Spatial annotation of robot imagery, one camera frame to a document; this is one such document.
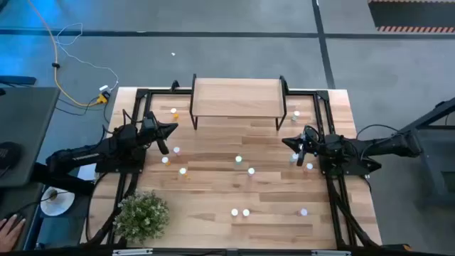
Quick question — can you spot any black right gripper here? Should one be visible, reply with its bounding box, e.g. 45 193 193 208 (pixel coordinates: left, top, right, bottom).
282 124 321 167

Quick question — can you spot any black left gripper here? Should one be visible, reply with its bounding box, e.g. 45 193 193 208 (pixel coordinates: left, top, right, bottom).
141 111 179 156

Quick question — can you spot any green plant in black pot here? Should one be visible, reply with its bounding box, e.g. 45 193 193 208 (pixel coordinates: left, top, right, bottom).
112 190 171 246

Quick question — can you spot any black diagonal beam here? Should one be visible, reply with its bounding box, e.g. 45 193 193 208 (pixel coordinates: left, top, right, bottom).
31 161 96 196

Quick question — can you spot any white round plate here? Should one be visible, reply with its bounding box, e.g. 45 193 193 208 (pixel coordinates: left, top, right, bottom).
40 186 76 217

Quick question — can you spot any dark grey desk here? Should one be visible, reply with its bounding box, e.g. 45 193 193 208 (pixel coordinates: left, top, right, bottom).
0 87 60 188

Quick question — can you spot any dark grey metal cart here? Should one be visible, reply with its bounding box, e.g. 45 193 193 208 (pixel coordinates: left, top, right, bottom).
401 96 455 209

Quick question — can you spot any black flat bar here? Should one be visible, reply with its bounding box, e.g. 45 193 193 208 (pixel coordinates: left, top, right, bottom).
0 75 37 86

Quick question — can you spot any black hazard-striped floor mat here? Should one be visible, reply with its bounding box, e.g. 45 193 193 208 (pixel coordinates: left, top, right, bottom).
368 0 455 33

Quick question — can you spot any person's hand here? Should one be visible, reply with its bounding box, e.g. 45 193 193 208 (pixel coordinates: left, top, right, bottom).
0 213 27 252

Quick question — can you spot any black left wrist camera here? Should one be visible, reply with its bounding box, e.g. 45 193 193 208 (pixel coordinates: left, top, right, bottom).
142 117 157 133

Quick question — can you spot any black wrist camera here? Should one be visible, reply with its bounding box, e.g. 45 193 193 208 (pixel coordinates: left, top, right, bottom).
142 117 157 133
304 128 321 144

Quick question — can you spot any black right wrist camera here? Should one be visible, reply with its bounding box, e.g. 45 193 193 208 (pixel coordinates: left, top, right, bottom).
304 128 321 144

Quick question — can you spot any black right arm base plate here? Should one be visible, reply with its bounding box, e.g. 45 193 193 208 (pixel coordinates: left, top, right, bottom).
318 156 383 177

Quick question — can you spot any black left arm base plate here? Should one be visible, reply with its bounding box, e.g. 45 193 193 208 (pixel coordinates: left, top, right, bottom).
95 140 147 174

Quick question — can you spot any wooden shelf black metal frame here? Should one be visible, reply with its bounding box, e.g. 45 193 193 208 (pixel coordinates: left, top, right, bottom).
189 73 288 132

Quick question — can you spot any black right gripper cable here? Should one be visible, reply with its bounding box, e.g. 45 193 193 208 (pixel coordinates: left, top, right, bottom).
355 123 401 142

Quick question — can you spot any thin white cable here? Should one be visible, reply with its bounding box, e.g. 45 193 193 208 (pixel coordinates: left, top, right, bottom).
55 22 120 92

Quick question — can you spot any silver metal bracket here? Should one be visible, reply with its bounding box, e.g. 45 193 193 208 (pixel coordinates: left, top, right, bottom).
311 250 352 256
112 248 154 256

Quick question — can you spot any orange extension cable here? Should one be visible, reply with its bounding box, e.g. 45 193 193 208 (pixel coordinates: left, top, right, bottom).
27 0 102 107

